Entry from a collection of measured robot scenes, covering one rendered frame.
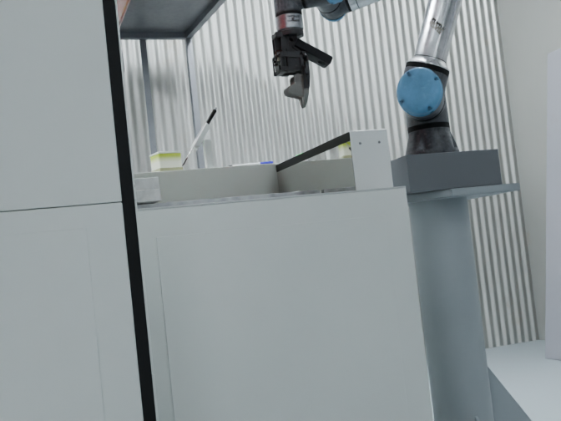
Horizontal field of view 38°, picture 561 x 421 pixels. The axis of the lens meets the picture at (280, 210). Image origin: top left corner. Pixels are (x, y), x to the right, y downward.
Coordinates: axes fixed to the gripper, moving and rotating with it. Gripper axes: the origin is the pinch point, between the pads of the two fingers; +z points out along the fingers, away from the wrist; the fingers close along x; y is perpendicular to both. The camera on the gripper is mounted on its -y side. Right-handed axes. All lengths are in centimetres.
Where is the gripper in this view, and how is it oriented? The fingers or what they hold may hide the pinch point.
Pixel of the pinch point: (305, 103)
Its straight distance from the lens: 225.3
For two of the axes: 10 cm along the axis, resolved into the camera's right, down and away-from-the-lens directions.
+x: 3.1, -0.9, -9.5
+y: -9.5, 0.9, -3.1
